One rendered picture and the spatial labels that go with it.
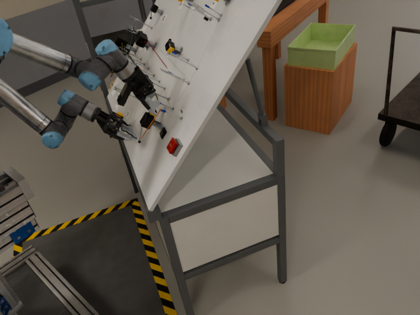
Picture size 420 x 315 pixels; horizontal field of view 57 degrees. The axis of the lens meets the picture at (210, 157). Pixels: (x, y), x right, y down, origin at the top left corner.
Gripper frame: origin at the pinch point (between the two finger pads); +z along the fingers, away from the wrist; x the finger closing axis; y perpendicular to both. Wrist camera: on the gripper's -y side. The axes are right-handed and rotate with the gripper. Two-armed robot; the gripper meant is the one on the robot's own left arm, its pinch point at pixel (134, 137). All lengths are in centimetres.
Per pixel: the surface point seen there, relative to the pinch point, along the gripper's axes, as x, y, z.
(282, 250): -11, -11, 97
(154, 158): -6.3, 7.5, 11.1
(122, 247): -38, -100, 35
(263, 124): 27, 25, 46
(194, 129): 3.0, 35.4, 15.8
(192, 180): -4.2, 0.3, 33.1
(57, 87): 124, -333, -91
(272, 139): 19, 32, 50
